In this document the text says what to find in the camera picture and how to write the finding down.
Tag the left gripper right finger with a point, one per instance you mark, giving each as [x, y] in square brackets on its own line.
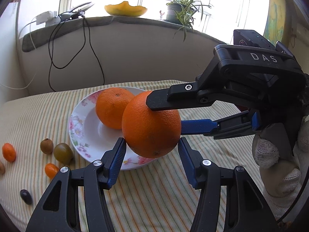
[246, 208]

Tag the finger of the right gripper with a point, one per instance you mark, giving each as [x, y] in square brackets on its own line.
[237, 125]
[179, 96]

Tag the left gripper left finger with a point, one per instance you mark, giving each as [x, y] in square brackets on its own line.
[58, 208]

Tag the dark purple plum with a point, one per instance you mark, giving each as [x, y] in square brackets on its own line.
[25, 196]

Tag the orange kumquat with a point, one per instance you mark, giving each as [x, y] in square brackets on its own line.
[51, 170]

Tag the large orange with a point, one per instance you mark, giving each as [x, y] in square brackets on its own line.
[150, 134]
[110, 106]

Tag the small brown longan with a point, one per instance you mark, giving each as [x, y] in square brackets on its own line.
[2, 168]

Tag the small mandarin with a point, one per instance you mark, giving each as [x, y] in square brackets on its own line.
[9, 152]

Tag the right white gloved hand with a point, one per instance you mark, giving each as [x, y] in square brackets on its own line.
[282, 177]

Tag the green-brown plum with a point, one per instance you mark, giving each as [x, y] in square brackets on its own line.
[63, 153]

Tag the brown kiwi fruit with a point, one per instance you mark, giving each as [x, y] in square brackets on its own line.
[47, 146]

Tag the floral white plate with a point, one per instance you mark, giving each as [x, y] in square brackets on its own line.
[89, 136]

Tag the potted spider plant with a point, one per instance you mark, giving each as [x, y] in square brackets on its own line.
[184, 10]

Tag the yellow fruit bowl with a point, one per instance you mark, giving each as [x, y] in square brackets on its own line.
[124, 9]

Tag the white power strip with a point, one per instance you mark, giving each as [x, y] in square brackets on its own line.
[51, 18]

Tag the wall map poster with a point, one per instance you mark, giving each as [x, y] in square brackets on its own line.
[276, 28]

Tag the ring light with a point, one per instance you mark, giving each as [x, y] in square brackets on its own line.
[80, 10]

